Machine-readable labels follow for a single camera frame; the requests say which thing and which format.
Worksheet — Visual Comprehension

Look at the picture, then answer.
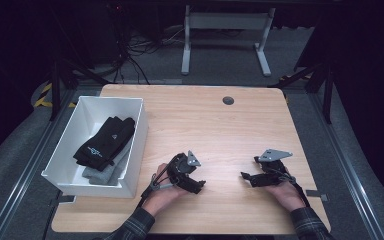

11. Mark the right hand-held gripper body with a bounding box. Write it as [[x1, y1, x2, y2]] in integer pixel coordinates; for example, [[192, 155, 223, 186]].
[[250, 148, 294, 188]]

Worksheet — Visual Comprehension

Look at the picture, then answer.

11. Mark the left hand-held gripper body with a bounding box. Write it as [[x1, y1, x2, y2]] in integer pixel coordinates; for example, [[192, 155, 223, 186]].
[[166, 150, 203, 188]]

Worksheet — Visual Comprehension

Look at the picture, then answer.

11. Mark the plain grey mitten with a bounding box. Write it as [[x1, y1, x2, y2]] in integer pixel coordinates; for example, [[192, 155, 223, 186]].
[[81, 163, 116, 182]]

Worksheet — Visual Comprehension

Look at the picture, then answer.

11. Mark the white box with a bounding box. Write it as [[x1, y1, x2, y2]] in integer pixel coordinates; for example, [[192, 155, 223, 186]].
[[40, 95, 149, 199]]

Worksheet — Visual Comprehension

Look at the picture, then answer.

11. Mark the black metal stand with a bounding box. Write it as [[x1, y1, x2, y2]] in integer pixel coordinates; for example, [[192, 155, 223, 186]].
[[267, 60, 335, 125], [47, 59, 112, 122]]

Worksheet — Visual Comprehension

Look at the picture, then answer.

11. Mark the yellow black floor tape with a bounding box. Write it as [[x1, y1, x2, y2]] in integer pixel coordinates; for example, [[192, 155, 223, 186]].
[[33, 82, 78, 109]]

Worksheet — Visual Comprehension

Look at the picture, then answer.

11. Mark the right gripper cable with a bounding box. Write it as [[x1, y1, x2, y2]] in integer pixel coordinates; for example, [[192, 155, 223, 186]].
[[269, 165, 312, 208]]

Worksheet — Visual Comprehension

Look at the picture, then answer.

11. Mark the grey metal table bracket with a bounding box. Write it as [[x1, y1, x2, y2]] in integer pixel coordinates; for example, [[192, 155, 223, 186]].
[[305, 189, 329, 203]]

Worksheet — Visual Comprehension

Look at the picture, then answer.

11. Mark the aluminium floor rail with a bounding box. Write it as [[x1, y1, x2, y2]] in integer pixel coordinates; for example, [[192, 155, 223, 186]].
[[307, 92, 384, 240], [0, 89, 78, 240]]

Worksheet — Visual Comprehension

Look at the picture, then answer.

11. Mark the tangle of floor cables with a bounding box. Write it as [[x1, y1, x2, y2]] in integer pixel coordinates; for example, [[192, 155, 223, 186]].
[[105, 2, 188, 85]]

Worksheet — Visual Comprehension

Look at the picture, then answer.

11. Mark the white desk frame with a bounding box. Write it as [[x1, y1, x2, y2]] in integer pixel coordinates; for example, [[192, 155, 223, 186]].
[[180, 4, 277, 77]]

